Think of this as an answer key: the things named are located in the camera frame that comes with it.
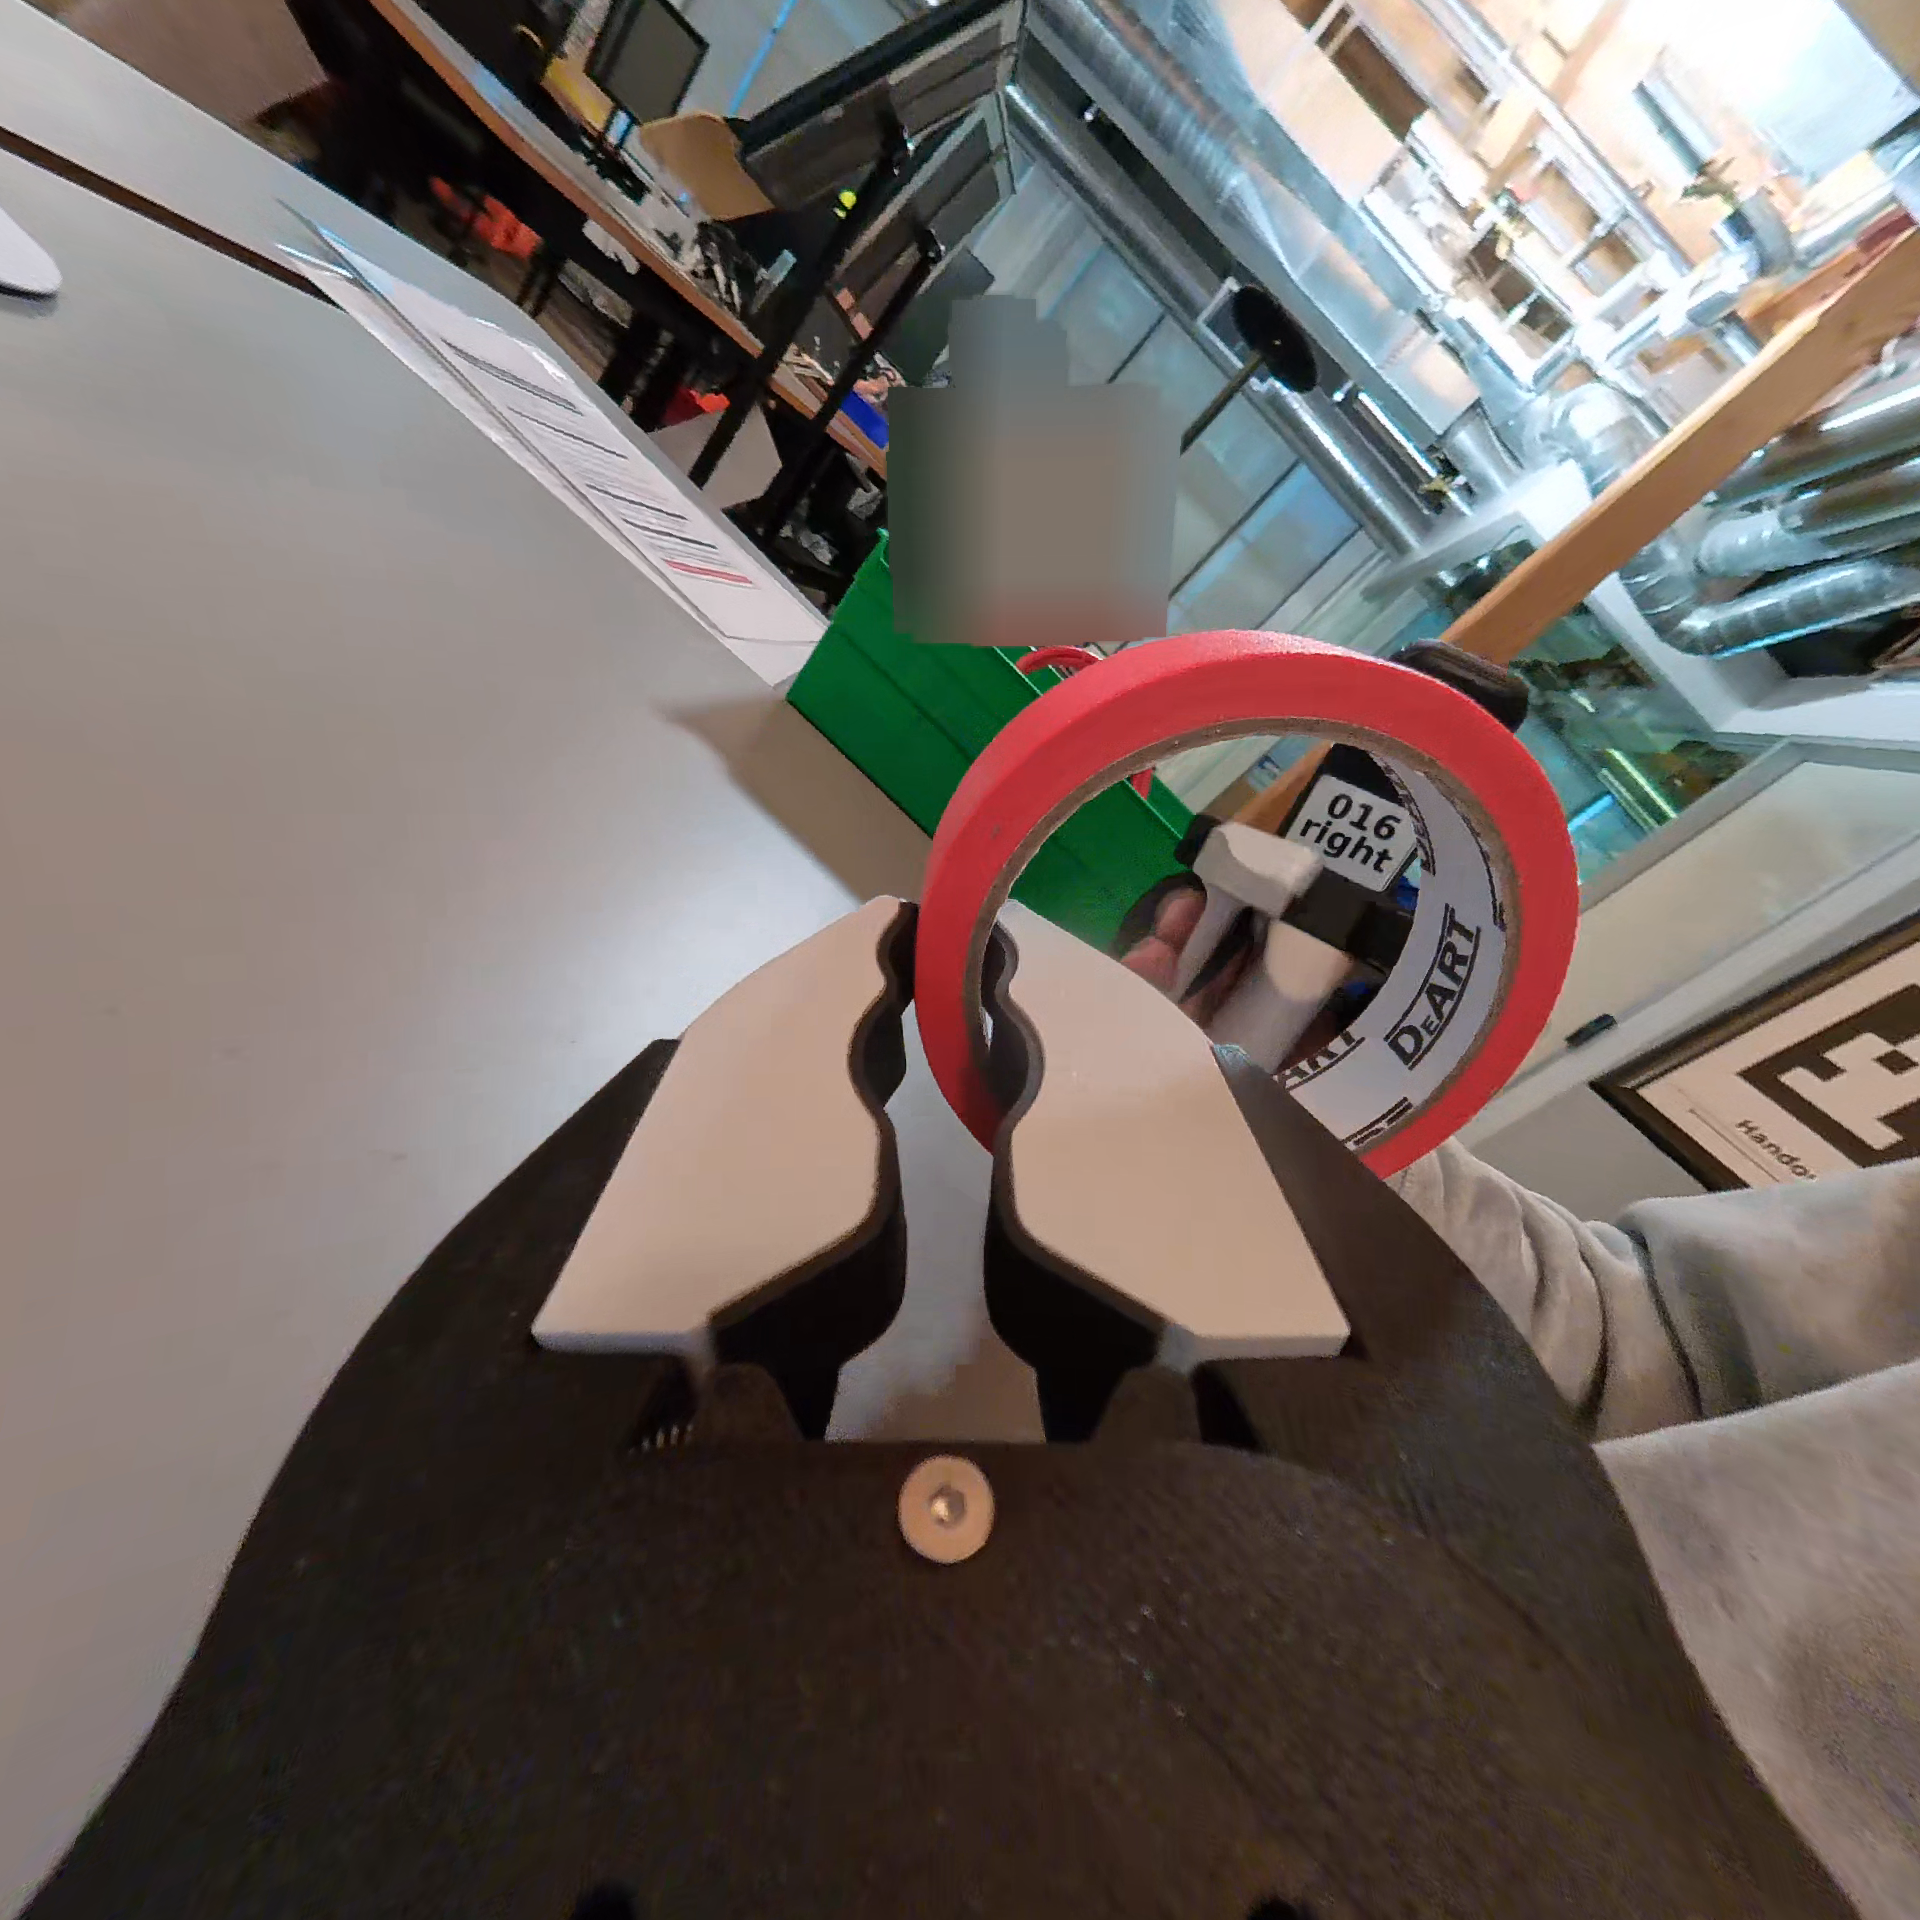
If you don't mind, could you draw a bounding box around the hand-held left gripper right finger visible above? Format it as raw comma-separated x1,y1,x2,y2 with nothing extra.
978,922,1355,1445

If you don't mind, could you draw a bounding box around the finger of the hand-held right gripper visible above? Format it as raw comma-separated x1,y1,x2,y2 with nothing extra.
1178,817,1325,922

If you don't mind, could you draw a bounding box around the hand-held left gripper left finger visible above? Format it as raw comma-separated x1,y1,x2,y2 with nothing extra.
532,897,920,1443

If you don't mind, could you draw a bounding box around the red masking tape roll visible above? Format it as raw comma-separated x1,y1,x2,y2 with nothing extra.
915,632,1582,1183

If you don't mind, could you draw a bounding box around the person's right forearm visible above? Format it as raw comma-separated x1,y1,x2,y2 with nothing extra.
1387,1141,1920,1920

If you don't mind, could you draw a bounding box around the person's right hand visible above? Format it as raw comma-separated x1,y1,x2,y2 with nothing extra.
1125,885,1221,1000

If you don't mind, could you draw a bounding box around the green plastic bin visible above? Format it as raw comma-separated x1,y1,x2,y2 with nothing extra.
786,532,1203,954

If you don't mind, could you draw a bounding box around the black white marker sign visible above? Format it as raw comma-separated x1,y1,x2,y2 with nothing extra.
1594,914,1920,1193

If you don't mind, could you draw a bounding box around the black round lamp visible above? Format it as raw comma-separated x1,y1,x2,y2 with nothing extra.
1229,281,1318,393

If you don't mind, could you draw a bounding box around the wooden beam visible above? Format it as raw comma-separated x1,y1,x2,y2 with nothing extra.
1439,225,1920,671

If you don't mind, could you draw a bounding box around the printed paper sheet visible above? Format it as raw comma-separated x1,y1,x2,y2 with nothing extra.
277,202,828,684

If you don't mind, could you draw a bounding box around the long wooden workbench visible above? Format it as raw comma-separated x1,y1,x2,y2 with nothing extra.
285,0,902,528

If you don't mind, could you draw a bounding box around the black computer monitor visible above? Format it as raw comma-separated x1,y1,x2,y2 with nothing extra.
584,0,711,121

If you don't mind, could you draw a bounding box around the silver ventilation duct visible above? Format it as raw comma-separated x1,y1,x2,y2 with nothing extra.
1006,0,1518,559
1621,376,1920,663

